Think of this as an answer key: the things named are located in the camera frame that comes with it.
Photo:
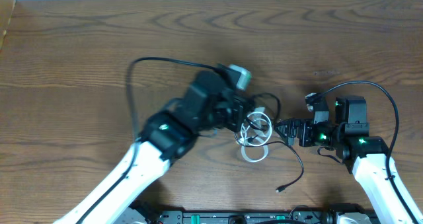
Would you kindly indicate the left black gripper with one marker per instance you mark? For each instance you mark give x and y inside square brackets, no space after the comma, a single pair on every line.
[238,114]

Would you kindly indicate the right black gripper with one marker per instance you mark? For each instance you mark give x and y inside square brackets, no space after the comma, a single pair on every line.
[304,133]

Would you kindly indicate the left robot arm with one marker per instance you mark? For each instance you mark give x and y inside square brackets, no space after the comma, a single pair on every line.
[211,101]

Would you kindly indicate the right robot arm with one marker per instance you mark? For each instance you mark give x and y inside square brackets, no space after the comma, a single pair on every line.
[365,156]

